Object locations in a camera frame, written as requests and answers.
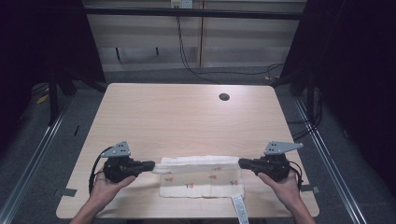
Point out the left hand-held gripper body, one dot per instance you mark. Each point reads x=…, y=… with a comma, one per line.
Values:
x=120, y=168

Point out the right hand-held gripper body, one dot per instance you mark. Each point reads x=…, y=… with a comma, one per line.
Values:
x=274, y=166

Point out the cream printed cloth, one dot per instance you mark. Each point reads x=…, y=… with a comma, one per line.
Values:
x=199, y=179

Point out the person's left hand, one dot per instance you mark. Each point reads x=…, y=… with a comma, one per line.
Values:
x=107, y=189

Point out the person's right hand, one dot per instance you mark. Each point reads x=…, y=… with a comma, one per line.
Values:
x=285, y=189

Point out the grey tape strip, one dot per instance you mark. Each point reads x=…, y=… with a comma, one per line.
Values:
x=68, y=192
x=311, y=188

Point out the small black floor strip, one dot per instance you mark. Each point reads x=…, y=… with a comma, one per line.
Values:
x=76, y=130

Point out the black metal stand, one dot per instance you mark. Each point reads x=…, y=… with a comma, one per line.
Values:
x=53, y=99

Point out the yellow floor item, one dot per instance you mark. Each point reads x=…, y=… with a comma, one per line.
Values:
x=42, y=98

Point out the dark curtain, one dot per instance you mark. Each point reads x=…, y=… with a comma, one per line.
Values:
x=355, y=77
x=37, y=46

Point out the black horizontal metal bar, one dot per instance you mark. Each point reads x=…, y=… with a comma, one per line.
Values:
x=186, y=13

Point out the metal floor rail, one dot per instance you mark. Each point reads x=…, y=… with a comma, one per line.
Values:
x=28, y=168
x=330, y=168

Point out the black wall bracket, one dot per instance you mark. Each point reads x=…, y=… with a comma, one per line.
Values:
x=157, y=51
x=118, y=53

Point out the white wall socket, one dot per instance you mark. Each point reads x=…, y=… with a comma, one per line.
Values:
x=182, y=3

